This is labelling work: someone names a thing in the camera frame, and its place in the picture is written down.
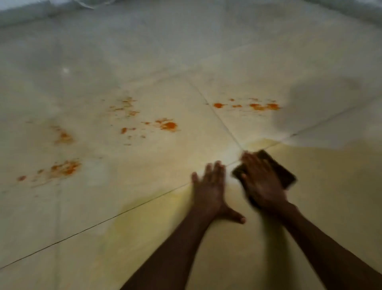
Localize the person's right hand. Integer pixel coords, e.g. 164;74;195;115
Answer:
240;151;289;214

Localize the person's left hand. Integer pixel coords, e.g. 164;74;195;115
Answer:
191;161;247;225

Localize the brown-green scrub pad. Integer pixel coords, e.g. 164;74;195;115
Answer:
232;149;298;210

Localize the person's right forearm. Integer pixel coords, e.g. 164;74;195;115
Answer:
268;202;382;290

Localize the person's left forearm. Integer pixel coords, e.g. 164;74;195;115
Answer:
119;209;223;290

